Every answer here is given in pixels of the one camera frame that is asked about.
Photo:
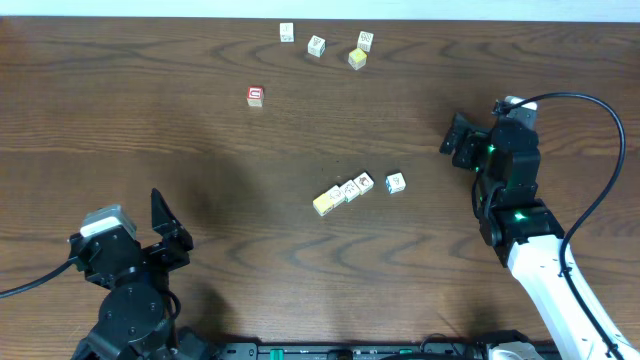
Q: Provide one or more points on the yellow top wooden block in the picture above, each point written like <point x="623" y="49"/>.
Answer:
<point x="357" y="58"/>

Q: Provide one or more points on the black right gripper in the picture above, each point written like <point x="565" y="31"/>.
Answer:
<point x="474" y="137"/>

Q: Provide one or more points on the yellow letter G block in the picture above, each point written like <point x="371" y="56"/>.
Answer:
<point x="395" y="183"/>

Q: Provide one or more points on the wooden block with animal drawing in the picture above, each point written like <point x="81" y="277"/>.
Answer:
<point x="287" y="32"/>

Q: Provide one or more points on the yellow letter K block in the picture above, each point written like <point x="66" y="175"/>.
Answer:
<point x="363" y="182"/>

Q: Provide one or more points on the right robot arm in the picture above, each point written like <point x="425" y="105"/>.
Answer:
<point x="527" y="238"/>

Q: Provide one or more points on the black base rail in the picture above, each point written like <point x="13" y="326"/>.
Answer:
<point x="435" y="345"/>

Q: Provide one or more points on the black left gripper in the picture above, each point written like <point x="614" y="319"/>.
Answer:
<point x="151" y="255"/>

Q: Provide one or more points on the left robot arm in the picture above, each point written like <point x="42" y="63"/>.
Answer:
<point x="137" y="318"/>

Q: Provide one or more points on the green edged wooden block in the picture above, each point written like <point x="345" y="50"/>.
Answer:
<point x="350" y="190"/>

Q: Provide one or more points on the wooden block with lattice top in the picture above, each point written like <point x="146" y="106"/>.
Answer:
<point x="365" y="40"/>

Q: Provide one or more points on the yellow block with ball picture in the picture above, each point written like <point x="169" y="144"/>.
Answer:
<point x="323" y="204"/>

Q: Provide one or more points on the red top wooden block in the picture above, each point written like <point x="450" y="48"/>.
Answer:
<point x="255" y="96"/>

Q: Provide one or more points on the wooden block with number three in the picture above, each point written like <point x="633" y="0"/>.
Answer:
<point x="316" y="46"/>

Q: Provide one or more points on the plain white wooden block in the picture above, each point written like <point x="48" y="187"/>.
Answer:
<point x="336" y="196"/>

